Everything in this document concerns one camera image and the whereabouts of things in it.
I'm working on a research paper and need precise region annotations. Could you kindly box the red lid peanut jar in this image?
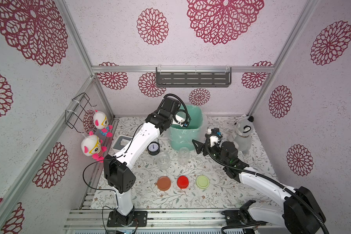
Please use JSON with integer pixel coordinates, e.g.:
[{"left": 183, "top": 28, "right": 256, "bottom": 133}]
[{"left": 178, "top": 147, "right": 190, "bottom": 166}]

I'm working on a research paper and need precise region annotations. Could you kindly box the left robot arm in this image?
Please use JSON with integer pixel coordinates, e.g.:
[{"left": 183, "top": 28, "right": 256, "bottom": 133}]
[{"left": 103, "top": 94, "right": 189, "bottom": 217}]

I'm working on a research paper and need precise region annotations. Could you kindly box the grey husky plush toy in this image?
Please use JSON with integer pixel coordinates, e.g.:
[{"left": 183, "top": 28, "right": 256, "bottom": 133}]
[{"left": 228, "top": 116, "right": 254, "bottom": 156}]

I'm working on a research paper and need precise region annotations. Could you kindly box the green jar lid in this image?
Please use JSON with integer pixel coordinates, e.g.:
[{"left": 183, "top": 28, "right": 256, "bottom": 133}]
[{"left": 196, "top": 175, "right": 210, "bottom": 190}]

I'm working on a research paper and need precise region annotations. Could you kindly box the green trash bin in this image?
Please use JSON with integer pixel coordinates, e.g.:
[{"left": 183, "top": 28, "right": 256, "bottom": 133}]
[{"left": 169, "top": 104, "right": 204, "bottom": 152}]

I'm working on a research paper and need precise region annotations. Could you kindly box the red jar lid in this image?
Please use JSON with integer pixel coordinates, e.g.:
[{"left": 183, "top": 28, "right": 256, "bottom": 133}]
[{"left": 177, "top": 175, "right": 189, "bottom": 189}]

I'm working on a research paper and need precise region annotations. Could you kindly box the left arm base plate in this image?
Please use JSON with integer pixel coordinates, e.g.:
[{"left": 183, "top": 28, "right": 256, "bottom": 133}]
[{"left": 107, "top": 210, "right": 148, "bottom": 228}]

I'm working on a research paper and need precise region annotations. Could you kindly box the plush toy blue dotted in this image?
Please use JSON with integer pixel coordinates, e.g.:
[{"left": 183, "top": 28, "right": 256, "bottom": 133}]
[{"left": 93, "top": 111, "right": 113, "bottom": 137}]

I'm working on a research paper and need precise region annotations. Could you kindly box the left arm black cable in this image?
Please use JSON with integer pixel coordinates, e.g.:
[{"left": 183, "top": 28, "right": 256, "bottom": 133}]
[{"left": 163, "top": 93, "right": 192, "bottom": 128}]

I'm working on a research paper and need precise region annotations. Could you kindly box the brown jar lid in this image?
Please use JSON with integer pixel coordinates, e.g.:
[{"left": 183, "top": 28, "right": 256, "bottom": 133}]
[{"left": 157, "top": 176, "right": 171, "bottom": 191}]

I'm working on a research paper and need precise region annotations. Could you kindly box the black alarm clock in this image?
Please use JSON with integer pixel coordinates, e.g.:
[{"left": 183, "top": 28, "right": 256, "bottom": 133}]
[{"left": 147, "top": 141, "right": 160, "bottom": 156}]

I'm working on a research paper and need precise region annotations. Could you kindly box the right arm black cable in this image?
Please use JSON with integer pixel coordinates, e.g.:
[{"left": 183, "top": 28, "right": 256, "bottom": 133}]
[{"left": 204, "top": 133, "right": 331, "bottom": 234}]

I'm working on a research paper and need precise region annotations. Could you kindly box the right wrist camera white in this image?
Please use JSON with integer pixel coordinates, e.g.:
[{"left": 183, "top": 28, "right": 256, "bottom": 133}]
[{"left": 206, "top": 128, "right": 222, "bottom": 147}]

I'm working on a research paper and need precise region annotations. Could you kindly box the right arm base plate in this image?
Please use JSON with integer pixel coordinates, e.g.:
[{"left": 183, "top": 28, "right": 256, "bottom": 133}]
[{"left": 222, "top": 209, "right": 267, "bottom": 227}]

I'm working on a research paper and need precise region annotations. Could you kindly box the glass peanut jar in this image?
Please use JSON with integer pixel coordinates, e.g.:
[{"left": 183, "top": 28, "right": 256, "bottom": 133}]
[{"left": 157, "top": 152, "right": 171, "bottom": 170}]

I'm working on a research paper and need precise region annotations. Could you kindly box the dark grey wall shelf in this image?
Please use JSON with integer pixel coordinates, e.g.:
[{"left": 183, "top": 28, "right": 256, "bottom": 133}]
[{"left": 155, "top": 67, "right": 232, "bottom": 88}]

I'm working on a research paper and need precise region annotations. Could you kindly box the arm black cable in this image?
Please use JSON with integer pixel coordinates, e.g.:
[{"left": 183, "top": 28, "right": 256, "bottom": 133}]
[
  {"left": 163, "top": 93, "right": 192, "bottom": 128},
  {"left": 204, "top": 133, "right": 331, "bottom": 234}
]

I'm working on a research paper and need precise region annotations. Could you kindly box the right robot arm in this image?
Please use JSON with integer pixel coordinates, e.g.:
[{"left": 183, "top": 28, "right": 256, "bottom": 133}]
[{"left": 192, "top": 138, "right": 329, "bottom": 234}]

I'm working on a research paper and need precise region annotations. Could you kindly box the black wire wall rack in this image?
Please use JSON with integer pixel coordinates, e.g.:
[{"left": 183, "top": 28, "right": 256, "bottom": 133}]
[{"left": 64, "top": 92, "right": 97, "bottom": 134}]

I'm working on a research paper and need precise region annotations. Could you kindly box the plush toy red striped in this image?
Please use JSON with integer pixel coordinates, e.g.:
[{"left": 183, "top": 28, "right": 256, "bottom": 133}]
[{"left": 81, "top": 131, "right": 107, "bottom": 161}]

